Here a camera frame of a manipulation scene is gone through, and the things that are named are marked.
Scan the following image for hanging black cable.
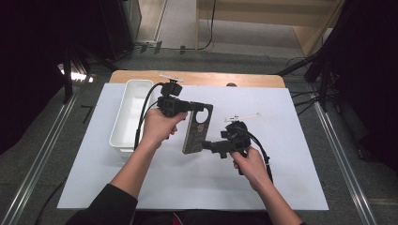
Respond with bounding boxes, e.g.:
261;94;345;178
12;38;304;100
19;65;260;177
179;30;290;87
197;0;218;52

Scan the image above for metal floor rail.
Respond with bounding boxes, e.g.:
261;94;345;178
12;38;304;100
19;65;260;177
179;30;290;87
314;101;378;225
0;92;79;225

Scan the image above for black cabinet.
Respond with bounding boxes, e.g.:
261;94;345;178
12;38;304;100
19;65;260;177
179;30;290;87
99;0;143;62

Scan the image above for white table board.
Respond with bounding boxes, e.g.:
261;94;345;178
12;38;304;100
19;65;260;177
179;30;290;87
56;82;329;211

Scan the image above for left hand-held gripper cable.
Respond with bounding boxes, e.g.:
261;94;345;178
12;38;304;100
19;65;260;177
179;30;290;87
133;82;165;151

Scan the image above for wooden table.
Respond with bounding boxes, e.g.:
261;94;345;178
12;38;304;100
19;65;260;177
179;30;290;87
109;69;286;89

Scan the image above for light wooden furniture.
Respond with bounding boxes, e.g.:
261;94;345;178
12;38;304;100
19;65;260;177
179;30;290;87
195;0;346;58

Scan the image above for black floor cable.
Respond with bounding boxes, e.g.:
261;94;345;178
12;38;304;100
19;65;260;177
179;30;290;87
33;180;68;225

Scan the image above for patterned phone case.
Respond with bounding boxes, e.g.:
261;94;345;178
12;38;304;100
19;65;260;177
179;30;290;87
181;102;214;156

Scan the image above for right hand-held gripper cable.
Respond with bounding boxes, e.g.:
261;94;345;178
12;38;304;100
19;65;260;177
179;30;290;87
240;126;274;184

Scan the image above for white plastic bin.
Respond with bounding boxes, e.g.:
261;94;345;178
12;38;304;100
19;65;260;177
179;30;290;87
108;79;156;158

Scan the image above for person's left hand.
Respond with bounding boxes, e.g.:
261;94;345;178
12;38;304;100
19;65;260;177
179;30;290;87
140;107;189;148

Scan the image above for hand-held gripper cable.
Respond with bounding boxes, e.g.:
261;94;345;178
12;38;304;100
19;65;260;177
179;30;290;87
240;126;274;184
133;82;165;151

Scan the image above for person's right hand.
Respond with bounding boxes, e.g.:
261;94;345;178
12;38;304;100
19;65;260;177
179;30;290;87
229;145;272;192

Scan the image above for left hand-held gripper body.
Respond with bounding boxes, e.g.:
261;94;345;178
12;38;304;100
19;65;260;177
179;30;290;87
156;73;196;118

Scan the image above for black curtain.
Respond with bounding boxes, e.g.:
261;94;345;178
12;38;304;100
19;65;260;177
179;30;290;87
0;0;104;156
328;0;398;173

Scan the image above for black hex key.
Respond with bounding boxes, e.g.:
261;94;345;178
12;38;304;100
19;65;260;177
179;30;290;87
80;105;94;124

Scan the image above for black floor cables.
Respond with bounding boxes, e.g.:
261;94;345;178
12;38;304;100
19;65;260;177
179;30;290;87
289;88;324;117

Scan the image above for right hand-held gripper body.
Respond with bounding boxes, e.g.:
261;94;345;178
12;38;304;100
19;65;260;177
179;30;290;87
215;112;262;159

